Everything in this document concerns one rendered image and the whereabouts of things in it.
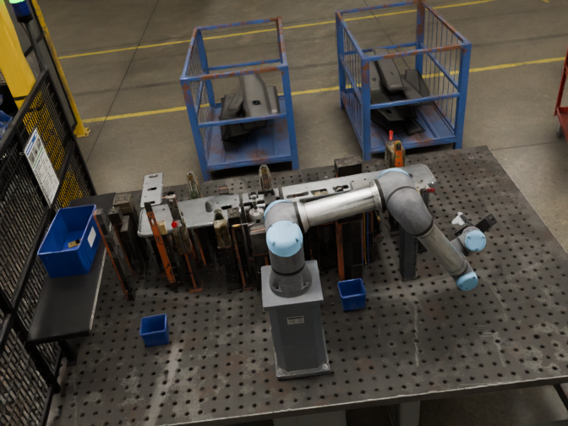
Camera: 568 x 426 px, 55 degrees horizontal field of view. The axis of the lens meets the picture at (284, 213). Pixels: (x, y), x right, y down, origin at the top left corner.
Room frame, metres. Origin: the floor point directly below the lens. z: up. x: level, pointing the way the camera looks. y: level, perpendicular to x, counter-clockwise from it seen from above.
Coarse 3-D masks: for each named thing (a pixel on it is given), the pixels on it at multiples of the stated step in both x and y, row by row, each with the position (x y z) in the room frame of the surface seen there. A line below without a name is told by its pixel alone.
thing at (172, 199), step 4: (168, 192) 1.89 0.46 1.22; (172, 192) 1.89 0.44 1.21; (172, 196) 1.86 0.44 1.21; (168, 200) 1.85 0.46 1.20; (172, 200) 1.85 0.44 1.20; (176, 200) 1.87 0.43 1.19; (168, 204) 1.85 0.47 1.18; (172, 204) 1.86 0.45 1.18; (176, 204) 1.86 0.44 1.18; (172, 208) 1.86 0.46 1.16; (176, 208) 1.86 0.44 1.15; (172, 212) 1.86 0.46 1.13; (176, 212) 1.86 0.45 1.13; (180, 212) 1.89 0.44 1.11; (172, 216) 1.87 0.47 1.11; (176, 216) 1.87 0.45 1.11; (180, 216) 1.87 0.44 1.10; (176, 220) 1.87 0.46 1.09; (180, 220) 1.87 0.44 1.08
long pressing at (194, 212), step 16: (352, 176) 2.15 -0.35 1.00; (368, 176) 2.13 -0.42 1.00; (416, 176) 2.07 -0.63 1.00; (432, 176) 2.06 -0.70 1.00; (288, 192) 2.09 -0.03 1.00; (304, 192) 2.07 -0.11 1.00; (160, 208) 2.10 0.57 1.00; (192, 208) 2.07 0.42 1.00; (240, 208) 2.01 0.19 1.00; (144, 224) 1.99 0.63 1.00; (192, 224) 1.94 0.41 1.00; (208, 224) 1.93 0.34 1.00
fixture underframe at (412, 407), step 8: (560, 384) 1.40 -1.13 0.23; (560, 392) 1.38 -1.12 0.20; (392, 408) 1.40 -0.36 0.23; (400, 408) 1.19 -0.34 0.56; (408, 408) 1.18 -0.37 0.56; (416, 408) 1.18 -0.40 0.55; (392, 416) 1.36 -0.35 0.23; (400, 416) 1.18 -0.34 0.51; (408, 416) 1.18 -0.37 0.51; (416, 416) 1.18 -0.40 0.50; (392, 424) 1.33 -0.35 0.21; (400, 424) 1.18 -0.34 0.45; (408, 424) 1.18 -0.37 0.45; (416, 424) 1.18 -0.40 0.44; (528, 424) 1.24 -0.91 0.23; (536, 424) 1.23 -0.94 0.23; (544, 424) 1.23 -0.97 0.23; (552, 424) 1.22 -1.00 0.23; (560, 424) 1.22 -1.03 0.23
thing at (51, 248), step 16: (64, 208) 1.97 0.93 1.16; (80, 208) 1.96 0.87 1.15; (64, 224) 1.95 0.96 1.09; (80, 224) 1.96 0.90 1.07; (48, 240) 1.78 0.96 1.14; (64, 240) 1.90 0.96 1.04; (80, 240) 1.72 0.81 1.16; (96, 240) 1.84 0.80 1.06; (48, 256) 1.67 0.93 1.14; (64, 256) 1.67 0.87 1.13; (80, 256) 1.67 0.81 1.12; (48, 272) 1.67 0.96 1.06; (64, 272) 1.67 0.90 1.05; (80, 272) 1.67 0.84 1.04
